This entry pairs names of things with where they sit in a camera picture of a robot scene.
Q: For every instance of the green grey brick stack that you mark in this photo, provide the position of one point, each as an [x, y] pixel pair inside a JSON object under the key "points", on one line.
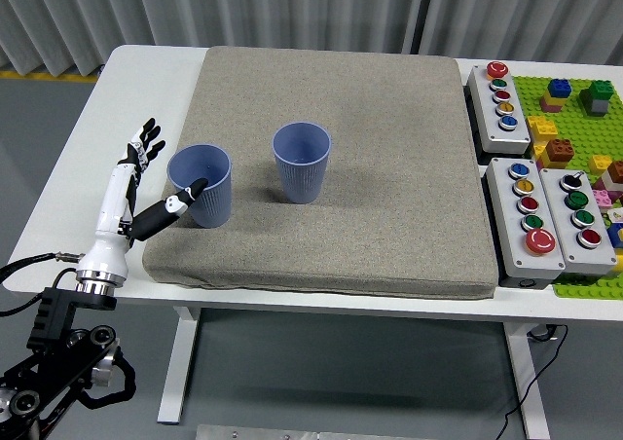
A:
{"points": [[598, 92]]}

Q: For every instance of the blue yellow brick pair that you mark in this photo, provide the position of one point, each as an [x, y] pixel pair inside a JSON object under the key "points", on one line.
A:
{"points": [[617, 235]]}

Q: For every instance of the brown orange yellow brick stack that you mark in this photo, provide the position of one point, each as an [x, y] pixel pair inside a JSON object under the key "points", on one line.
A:
{"points": [[560, 150]]}

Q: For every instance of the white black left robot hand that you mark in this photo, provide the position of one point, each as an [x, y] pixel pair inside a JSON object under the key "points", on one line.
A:
{"points": [[109, 216]]}

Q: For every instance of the grey pleated curtain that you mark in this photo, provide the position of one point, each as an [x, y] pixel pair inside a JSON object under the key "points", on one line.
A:
{"points": [[243, 7]]}

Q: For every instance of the yellow edge brick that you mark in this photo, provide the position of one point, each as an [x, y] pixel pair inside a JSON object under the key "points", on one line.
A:
{"points": [[619, 262]]}

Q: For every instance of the green studded baseplate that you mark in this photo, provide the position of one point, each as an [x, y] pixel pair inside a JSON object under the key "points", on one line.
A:
{"points": [[574, 123]]}

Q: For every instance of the grey box with selector knob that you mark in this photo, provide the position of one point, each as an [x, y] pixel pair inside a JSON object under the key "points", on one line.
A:
{"points": [[564, 235]]}

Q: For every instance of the grey five-button control box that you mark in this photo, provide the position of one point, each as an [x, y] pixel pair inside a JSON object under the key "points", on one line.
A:
{"points": [[506, 226], [487, 119]]}

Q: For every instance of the blue ribbed plastic cup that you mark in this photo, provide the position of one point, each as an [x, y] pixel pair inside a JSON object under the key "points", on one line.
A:
{"points": [[302, 182], [214, 206]]}

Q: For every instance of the yellow floor tape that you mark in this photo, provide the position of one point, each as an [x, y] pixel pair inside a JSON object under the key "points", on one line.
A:
{"points": [[48, 75]]}

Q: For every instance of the small yellow brick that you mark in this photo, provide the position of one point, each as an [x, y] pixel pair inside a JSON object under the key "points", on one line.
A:
{"points": [[599, 163]]}

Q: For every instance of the blue yellow purple brick stack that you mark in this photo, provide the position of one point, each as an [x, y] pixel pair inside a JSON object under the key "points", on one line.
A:
{"points": [[559, 88]]}

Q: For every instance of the grey-brown fabric mat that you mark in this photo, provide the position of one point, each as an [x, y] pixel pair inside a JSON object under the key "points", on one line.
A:
{"points": [[389, 192]]}

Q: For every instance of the white table leg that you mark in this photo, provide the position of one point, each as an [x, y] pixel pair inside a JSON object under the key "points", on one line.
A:
{"points": [[175, 372], [528, 386]]}

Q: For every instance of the brown white pink brick stack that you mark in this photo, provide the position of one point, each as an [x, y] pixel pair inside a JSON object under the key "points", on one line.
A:
{"points": [[617, 170]]}

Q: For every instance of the large yellow brick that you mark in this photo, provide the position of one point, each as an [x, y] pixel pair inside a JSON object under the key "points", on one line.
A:
{"points": [[541, 127]]}

